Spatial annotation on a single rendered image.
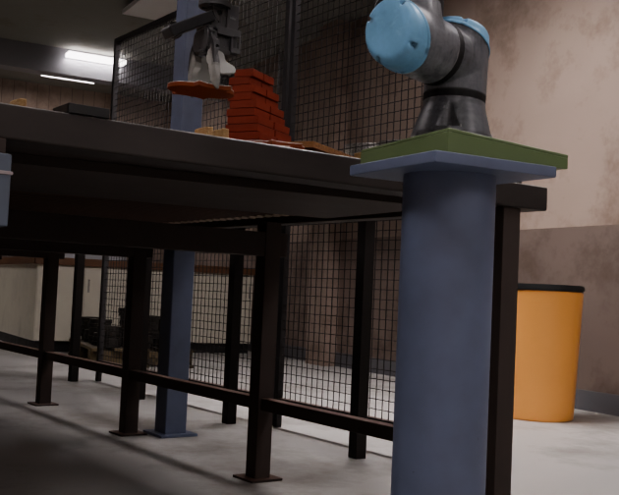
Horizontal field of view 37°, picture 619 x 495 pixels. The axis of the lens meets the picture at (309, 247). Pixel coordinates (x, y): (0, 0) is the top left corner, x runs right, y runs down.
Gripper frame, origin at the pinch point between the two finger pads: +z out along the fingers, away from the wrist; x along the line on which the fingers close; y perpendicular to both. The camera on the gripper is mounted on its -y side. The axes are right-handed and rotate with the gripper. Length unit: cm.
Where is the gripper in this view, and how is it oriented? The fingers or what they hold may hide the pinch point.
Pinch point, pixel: (200, 90)
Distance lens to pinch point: 207.4
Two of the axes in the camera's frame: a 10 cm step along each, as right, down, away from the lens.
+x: -5.5, 0.1, 8.3
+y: 8.3, 0.7, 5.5
